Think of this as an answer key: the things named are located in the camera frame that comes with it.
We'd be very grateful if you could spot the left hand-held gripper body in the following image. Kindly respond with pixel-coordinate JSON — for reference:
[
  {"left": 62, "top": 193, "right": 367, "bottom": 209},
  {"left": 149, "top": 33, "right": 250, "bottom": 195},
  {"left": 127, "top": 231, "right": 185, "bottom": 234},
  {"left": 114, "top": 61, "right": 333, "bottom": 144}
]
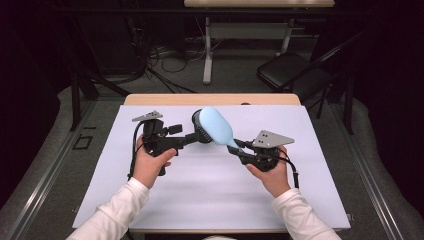
[{"left": 131, "top": 110, "right": 185, "bottom": 177}]

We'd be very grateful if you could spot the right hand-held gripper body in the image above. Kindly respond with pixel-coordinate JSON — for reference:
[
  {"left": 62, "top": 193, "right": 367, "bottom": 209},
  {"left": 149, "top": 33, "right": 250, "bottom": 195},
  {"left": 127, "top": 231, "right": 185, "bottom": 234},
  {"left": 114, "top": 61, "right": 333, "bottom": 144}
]
[{"left": 239, "top": 130, "right": 296, "bottom": 173}]

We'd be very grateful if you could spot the black mesh cup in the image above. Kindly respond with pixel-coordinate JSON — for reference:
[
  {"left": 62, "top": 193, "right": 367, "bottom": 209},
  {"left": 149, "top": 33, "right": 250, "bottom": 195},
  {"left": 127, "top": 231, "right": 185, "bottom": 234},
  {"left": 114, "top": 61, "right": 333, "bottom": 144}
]
[{"left": 191, "top": 109, "right": 214, "bottom": 144}]

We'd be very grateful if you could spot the light blue hairbrush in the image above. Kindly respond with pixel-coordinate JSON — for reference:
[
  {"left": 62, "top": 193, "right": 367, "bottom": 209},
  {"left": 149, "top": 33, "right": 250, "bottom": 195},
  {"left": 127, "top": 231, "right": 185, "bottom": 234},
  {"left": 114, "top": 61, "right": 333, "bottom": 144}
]
[{"left": 193, "top": 106, "right": 242, "bottom": 150}]

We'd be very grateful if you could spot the person's left hand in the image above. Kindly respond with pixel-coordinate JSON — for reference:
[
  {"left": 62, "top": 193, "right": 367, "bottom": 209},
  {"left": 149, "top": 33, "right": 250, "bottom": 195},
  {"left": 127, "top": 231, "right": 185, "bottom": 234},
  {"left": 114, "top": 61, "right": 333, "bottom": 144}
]
[{"left": 132, "top": 133, "right": 178, "bottom": 190}]

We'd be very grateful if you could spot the person's right hand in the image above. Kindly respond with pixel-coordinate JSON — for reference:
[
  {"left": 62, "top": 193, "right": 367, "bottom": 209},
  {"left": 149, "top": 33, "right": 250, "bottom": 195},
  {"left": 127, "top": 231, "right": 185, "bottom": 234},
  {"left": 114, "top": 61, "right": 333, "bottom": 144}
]
[{"left": 245, "top": 145, "right": 292, "bottom": 198}]

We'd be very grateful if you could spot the wooden table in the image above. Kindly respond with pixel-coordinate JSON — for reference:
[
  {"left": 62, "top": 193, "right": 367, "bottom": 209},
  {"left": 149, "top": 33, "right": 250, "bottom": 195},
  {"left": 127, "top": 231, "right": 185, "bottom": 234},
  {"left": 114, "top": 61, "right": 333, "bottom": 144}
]
[{"left": 78, "top": 93, "right": 344, "bottom": 234}]

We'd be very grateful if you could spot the black folding chair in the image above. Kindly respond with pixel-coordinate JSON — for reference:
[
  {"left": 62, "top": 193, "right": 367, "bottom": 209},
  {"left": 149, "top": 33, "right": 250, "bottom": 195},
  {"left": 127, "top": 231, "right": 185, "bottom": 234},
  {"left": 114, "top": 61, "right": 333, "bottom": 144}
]
[{"left": 256, "top": 31, "right": 364, "bottom": 111}]

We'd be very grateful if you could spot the black metal stand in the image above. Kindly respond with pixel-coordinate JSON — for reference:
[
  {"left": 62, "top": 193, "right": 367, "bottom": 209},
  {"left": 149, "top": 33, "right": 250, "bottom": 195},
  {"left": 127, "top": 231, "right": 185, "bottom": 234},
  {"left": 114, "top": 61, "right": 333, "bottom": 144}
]
[{"left": 68, "top": 19, "right": 131, "bottom": 133}]

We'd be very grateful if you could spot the left hand-held gripper black cable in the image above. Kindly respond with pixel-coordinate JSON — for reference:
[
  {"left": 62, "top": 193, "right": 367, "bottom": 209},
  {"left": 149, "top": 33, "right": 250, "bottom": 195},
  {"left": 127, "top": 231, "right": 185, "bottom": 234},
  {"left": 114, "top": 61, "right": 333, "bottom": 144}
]
[{"left": 127, "top": 120, "right": 148, "bottom": 181}]

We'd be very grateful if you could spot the hand-held gripper black cable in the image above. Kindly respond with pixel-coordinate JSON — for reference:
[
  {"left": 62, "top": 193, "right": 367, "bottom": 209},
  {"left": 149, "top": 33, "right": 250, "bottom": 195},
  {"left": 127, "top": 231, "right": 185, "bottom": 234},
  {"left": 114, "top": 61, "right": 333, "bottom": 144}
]
[
  {"left": 276, "top": 148, "right": 300, "bottom": 190},
  {"left": 127, "top": 120, "right": 148, "bottom": 181}
]

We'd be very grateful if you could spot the right hand-held gripper black cable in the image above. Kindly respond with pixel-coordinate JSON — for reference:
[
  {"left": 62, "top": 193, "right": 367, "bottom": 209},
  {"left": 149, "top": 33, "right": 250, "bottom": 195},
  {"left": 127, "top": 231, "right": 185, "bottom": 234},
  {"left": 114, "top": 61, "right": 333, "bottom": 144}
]
[{"left": 276, "top": 148, "right": 300, "bottom": 190}]

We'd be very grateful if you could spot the tangle of black floor cables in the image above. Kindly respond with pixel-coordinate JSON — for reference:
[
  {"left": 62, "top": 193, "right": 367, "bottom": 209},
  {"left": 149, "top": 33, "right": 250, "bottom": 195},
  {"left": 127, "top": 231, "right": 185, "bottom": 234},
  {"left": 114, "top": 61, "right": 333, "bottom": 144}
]
[{"left": 131, "top": 16, "right": 201, "bottom": 94}]

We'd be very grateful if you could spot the metal floor rail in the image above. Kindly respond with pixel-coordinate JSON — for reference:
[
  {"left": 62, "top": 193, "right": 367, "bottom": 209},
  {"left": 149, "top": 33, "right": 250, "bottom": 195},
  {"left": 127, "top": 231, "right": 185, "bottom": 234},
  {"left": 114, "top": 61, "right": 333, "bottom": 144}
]
[
  {"left": 333, "top": 103, "right": 404, "bottom": 240},
  {"left": 6, "top": 99, "right": 98, "bottom": 240}
]

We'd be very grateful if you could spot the white metal frame desk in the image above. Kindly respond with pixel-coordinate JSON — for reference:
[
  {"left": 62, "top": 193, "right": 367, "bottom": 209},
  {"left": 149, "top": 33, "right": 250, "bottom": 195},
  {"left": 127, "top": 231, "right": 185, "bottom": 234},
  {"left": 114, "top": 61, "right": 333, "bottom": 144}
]
[{"left": 183, "top": 0, "right": 336, "bottom": 85}]

